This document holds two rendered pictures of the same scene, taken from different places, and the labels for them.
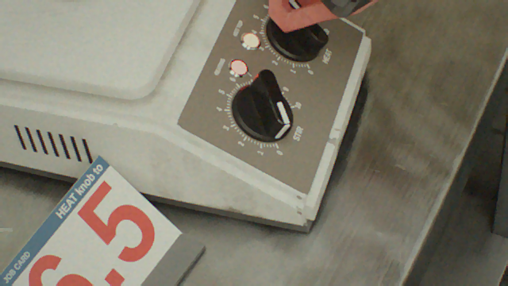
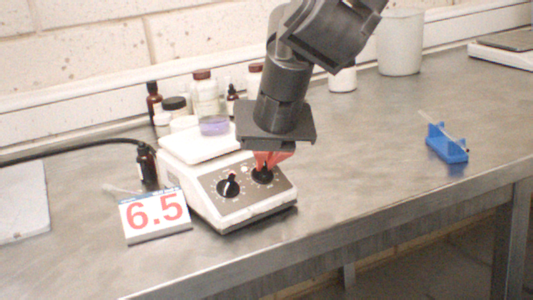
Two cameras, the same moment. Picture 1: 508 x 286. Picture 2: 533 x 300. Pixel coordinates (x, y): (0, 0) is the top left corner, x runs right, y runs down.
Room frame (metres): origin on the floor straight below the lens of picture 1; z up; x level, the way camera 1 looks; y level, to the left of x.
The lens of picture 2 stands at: (-0.13, -0.41, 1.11)
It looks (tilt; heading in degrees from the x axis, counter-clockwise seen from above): 23 degrees down; 35
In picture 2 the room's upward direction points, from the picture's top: 7 degrees counter-clockwise
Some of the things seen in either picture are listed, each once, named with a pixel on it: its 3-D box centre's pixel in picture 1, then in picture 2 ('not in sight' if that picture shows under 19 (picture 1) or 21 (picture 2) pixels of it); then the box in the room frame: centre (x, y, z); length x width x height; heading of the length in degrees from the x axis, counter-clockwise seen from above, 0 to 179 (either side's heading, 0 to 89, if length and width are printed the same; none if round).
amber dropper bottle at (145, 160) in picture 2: not in sight; (145, 160); (0.41, 0.21, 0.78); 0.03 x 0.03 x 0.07
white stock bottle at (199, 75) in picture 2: not in sight; (205, 95); (0.70, 0.30, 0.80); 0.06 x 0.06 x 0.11
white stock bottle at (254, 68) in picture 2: not in sight; (258, 86); (0.80, 0.23, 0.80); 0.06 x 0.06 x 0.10
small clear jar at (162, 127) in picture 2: not in sight; (164, 125); (0.59, 0.33, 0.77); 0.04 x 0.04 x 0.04
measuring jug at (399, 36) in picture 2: not in sight; (398, 41); (1.15, 0.02, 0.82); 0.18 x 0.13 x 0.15; 24
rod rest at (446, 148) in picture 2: not in sight; (445, 140); (0.67, -0.22, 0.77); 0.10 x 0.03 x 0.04; 37
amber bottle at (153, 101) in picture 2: not in sight; (155, 102); (0.64, 0.40, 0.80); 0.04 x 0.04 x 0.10
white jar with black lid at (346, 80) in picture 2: not in sight; (341, 73); (0.96, 0.10, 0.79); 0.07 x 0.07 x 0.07
